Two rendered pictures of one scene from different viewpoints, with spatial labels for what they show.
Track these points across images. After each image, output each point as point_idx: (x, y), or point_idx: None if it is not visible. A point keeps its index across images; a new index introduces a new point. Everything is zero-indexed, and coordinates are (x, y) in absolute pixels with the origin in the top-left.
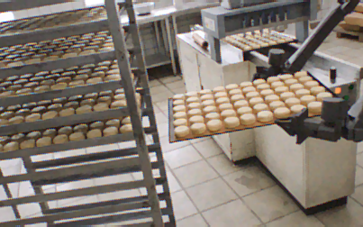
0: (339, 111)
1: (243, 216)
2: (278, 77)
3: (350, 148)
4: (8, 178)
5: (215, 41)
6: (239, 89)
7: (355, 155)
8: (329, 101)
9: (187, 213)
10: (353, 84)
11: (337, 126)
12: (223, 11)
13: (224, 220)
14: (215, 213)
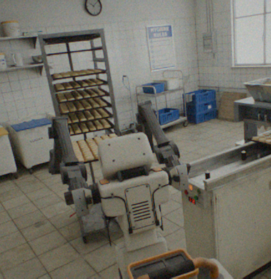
0: (50, 156)
1: (183, 246)
2: None
3: (210, 247)
4: None
5: (244, 122)
6: None
7: (215, 258)
8: (50, 149)
9: (179, 223)
10: (200, 190)
11: (50, 162)
12: (248, 100)
13: (177, 238)
14: (183, 233)
